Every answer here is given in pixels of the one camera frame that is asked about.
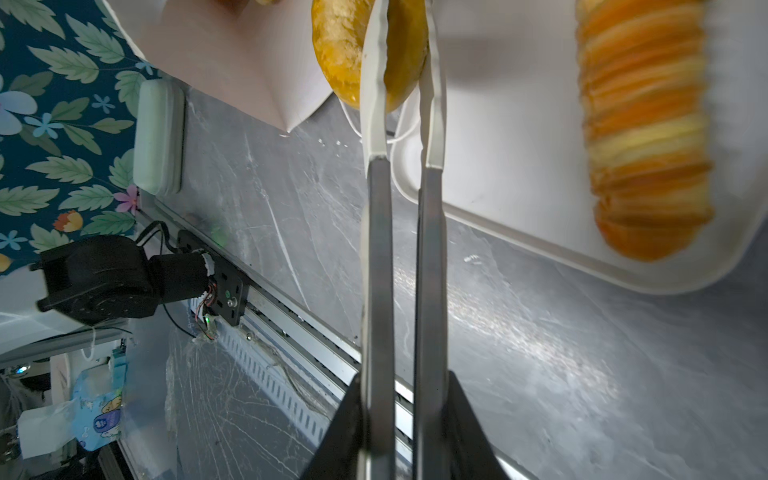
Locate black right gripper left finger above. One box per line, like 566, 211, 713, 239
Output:
300, 374, 363, 480

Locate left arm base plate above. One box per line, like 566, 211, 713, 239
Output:
177, 230, 250, 327

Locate white rectangular tray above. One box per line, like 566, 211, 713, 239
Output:
389, 0, 768, 295

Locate pale green box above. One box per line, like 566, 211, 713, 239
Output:
133, 79, 185, 196

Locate red white paper bag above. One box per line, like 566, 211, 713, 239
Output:
105, 0, 331, 131

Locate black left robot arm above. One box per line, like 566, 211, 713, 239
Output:
1, 235, 213, 354

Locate long twisted bread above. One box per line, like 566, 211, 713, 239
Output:
576, 0, 714, 262

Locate metal tongs white tips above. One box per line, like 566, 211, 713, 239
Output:
357, 0, 451, 480

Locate glazed yellow donut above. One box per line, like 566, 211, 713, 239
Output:
310, 0, 431, 114

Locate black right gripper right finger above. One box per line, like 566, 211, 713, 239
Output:
446, 371, 509, 480

